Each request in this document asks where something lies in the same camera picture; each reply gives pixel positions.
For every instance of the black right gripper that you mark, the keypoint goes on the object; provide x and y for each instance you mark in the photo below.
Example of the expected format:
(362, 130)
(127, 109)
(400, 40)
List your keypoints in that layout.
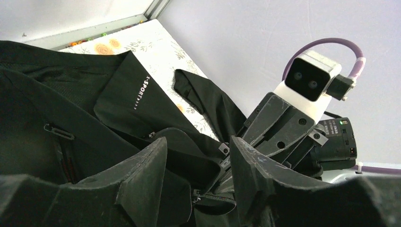
(290, 137)

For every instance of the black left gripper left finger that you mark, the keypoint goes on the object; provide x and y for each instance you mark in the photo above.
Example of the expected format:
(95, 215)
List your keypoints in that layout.
(125, 195)

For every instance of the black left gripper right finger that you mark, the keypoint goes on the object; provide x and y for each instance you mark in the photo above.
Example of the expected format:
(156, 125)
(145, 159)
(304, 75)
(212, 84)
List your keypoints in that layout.
(269, 194)

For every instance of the black zip-up jacket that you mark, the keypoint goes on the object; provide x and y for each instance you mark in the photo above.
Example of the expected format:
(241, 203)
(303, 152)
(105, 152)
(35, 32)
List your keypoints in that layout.
(65, 117)

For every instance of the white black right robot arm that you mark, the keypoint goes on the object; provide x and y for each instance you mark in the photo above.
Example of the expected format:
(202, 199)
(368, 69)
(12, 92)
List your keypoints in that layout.
(360, 169)

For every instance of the floral patterned table mat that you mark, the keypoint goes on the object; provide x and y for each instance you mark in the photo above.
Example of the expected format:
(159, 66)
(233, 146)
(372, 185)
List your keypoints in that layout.
(160, 55)

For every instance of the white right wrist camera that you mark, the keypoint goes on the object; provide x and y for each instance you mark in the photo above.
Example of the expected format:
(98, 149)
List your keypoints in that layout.
(311, 82)

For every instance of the aluminium corner frame post right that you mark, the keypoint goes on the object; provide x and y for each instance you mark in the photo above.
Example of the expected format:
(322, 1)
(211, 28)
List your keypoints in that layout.
(155, 9)

